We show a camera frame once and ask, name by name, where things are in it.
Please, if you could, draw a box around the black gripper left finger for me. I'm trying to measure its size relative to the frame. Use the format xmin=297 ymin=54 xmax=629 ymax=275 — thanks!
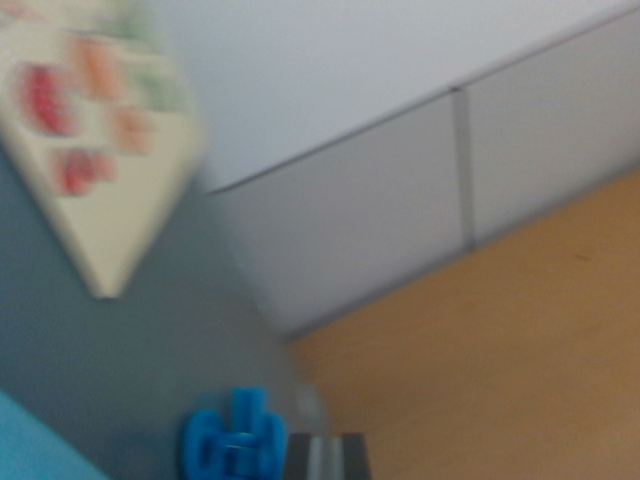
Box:
xmin=283 ymin=433 xmax=314 ymax=480

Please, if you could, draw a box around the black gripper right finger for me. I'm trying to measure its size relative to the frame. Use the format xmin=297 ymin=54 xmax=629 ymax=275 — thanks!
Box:
xmin=339 ymin=433 xmax=372 ymax=480

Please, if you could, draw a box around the blue plastic clip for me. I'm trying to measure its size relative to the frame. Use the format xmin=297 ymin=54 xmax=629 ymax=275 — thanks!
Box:
xmin=182 ymin=385 xmax=290 ymax=480

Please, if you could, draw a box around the cream card with fruit pictures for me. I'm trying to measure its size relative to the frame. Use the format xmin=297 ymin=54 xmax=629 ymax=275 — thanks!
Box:
xmin=0 ymin=0 xmax=207 ymax=300

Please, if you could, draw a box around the teal handle of plain door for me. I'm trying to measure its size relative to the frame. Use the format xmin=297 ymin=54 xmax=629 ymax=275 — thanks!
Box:
xmin=0 ymin=389 xmax=109 ymax=480

